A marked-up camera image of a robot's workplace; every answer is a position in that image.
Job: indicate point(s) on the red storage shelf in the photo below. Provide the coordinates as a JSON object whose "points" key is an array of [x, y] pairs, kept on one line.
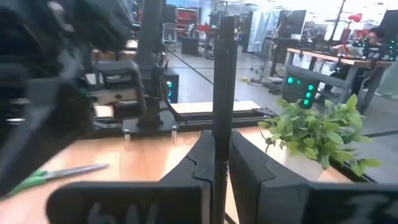
{"points": [[186, 17]]}

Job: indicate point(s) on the white plant pot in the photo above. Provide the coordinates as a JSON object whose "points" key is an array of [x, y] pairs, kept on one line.
{"points": [[298, 166]]}

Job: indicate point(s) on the black aluminium frame rail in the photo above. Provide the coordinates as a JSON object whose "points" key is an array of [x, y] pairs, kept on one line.
{"points": [[242, 116]]}

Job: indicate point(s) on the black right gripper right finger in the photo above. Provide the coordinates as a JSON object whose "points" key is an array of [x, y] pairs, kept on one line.
{"points": [[248, 186]]}

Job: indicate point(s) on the wooden workbench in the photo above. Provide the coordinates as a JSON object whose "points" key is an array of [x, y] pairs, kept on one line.
{"points": [[326, 57]]}

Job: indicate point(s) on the red desk lamp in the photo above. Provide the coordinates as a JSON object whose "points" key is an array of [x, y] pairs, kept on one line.
{"points": [[355, 17]]}

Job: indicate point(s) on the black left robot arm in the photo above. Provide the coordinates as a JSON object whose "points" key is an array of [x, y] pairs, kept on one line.
{"points": [[46, 93]]}

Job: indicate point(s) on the black frame post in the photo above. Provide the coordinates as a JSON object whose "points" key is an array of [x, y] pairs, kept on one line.
{"points": [[150, 46]]}

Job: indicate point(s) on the black box with green lights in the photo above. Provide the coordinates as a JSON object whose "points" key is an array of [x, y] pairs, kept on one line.
{"points": [[172, 93], [295, 93]]}

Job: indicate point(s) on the person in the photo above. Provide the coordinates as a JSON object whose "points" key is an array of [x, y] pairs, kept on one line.
{"points": [[376, 35]]}

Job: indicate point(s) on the green leafy plant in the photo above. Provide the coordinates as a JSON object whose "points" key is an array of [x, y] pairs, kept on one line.
{"points": [[311, 133]]}

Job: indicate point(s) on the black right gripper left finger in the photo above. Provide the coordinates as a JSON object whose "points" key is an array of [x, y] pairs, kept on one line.
{"points": [[199, 168]]}

